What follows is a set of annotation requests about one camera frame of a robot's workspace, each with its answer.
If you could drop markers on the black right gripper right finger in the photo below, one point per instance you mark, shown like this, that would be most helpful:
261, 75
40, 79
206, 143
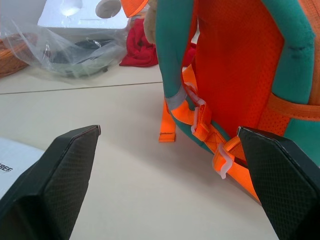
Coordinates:
280, 180

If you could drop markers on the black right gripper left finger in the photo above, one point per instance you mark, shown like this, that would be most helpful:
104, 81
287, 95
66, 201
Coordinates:
50, 180

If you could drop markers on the orange and teal backpack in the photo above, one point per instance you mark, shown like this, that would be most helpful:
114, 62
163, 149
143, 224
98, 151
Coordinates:
240, 65

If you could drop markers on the white printed paper sheet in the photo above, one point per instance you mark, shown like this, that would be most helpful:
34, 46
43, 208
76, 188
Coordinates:
13, 162

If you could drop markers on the orange woven basket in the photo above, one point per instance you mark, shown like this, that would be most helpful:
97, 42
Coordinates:
11, 58

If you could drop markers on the clear plastic bag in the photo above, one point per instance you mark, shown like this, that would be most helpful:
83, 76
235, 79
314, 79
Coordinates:
62, 52

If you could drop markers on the red cloth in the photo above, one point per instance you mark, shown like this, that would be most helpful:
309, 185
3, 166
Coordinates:
140, 47

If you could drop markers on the white foam box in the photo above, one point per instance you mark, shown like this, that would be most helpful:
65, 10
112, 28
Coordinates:
85, 17

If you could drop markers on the beige plush toy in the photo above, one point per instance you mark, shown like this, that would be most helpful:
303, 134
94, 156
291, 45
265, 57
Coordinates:
150, 27

